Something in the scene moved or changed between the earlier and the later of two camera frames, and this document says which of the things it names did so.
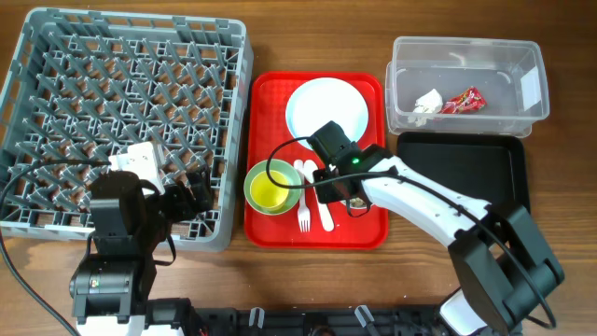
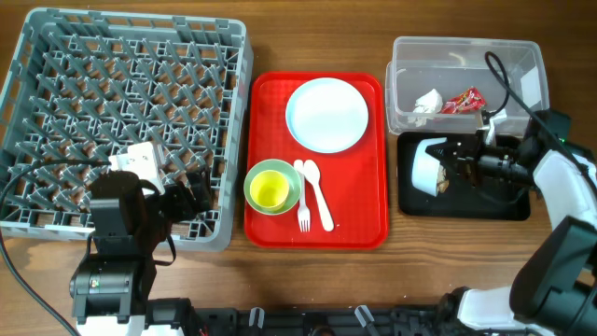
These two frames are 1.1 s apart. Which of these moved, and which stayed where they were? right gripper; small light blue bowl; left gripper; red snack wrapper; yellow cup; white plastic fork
Moved: right gripper; small light blue bowl
Stayed: left gripper; yellow cup; white plastic fork; red snack wrapper
